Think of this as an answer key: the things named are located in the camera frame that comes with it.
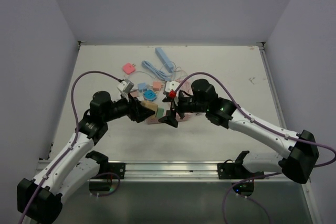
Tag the brown pink USB charger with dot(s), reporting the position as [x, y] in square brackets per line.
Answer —
[135, 93]

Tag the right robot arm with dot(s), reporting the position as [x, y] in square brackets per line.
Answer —
[293, 154]

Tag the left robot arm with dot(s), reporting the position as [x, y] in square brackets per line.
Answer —
[42, 197]

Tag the green charger plug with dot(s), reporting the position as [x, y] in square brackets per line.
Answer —
[159, 113]

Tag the pink adapter plug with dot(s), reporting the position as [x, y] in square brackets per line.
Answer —
[128, 68]

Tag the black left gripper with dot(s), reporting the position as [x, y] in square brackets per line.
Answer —
[136, 111]

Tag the light blue charger plug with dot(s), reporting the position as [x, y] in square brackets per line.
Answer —
[142, 87]

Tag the light blue power strip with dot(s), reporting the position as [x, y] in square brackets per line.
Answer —
[168, 64]

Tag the yellow cube socket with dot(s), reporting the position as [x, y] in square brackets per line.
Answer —
[150, 105]

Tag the blue cube socket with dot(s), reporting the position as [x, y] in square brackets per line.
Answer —
[150, 95]

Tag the aluminium front rail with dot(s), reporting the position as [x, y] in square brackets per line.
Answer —
[170, 170]

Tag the pink power strip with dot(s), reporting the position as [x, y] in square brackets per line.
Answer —
[156, 120]

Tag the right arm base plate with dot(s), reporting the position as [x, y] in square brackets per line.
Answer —
[233, 171]

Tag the salmon pink charger plug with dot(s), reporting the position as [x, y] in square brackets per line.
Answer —
[157, 86]

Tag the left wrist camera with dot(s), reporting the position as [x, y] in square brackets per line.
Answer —
[125, 87]

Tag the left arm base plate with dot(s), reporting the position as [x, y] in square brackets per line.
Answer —
[112, 167]

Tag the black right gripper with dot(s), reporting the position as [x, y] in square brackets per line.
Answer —
[170, 119]

